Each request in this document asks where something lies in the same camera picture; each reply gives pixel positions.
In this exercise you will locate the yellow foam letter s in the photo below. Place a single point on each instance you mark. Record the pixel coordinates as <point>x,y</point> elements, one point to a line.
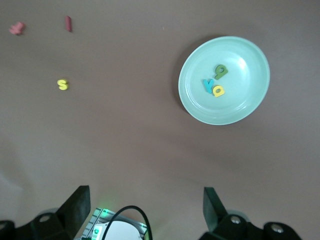
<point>62,84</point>

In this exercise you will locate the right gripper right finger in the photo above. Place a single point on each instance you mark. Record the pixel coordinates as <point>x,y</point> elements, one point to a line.
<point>215,215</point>

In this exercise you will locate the dark red foam letter t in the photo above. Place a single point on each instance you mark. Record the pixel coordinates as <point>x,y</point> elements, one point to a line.
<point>68,23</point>

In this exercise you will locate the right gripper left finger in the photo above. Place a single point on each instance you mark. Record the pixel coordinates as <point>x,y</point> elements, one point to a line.
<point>75,212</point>

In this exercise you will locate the green foam letter b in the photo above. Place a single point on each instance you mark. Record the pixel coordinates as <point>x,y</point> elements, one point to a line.
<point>218,75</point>

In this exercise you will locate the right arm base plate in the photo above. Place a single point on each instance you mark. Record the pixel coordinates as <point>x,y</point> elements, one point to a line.
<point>92,220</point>

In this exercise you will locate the green plate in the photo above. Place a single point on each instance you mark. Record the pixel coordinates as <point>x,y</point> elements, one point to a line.
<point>240,107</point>

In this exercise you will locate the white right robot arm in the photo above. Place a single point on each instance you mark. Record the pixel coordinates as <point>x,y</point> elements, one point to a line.
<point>120,230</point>

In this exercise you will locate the yellow foam letter d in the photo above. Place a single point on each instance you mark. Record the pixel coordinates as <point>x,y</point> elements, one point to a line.
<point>220,93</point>

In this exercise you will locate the pink foam letter f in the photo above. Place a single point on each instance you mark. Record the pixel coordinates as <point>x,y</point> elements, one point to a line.
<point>17,28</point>

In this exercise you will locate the teal foam letter y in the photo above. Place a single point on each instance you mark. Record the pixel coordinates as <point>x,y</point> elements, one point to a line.
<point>208,86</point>

